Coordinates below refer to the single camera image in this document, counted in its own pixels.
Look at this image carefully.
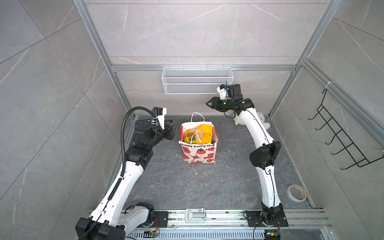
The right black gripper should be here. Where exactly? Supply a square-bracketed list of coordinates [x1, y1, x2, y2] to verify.
[206, 97, 234, 112]

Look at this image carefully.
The yellow snack bag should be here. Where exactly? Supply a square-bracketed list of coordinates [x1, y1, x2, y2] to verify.
[183, 124, 213, 145]

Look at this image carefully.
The red white paper gift bag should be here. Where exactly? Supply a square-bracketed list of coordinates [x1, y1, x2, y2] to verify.
[179, 117, 219, 164]

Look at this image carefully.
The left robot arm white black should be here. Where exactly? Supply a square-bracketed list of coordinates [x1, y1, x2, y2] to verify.
[75, 119, 178, 240]

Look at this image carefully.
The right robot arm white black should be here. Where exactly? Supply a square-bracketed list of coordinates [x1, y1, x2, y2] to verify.
[206, 97, 284, 226]

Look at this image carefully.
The blue book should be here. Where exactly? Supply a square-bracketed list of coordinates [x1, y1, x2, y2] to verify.
[136, 118, 153, 125]

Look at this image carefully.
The white plush teddy bear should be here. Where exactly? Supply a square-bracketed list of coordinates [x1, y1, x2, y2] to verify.
[234, 111, 271, 130]

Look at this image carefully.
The masking tape roll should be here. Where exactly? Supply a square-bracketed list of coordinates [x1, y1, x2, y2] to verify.
[287, 184, 307, 203]

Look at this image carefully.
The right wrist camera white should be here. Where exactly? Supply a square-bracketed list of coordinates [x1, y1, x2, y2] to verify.
[217, 84, 243, 101]

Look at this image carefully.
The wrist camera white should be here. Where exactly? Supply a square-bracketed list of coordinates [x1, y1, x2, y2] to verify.
[152, 107, 167, 130]
[217, 84, 243, 101]

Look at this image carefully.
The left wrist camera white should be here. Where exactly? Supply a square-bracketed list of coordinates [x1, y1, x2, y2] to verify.
[152, 107, 167, 130]

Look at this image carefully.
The white wire mesh basket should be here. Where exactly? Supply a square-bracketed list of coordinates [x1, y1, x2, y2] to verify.
[161, 67, 234, 95]

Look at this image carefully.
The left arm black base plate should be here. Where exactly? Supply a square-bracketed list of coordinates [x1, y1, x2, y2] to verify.
[140, 211, 169, 228]

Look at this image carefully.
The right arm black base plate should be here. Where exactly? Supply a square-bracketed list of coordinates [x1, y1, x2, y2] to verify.
[243, 211, 289, 228]

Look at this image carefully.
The black wire hook rack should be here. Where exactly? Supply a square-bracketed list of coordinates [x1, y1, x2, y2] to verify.
[308, 89, 384, 171]

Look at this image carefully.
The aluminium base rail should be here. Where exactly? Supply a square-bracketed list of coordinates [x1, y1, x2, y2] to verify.
[124, 208, 338, 240]

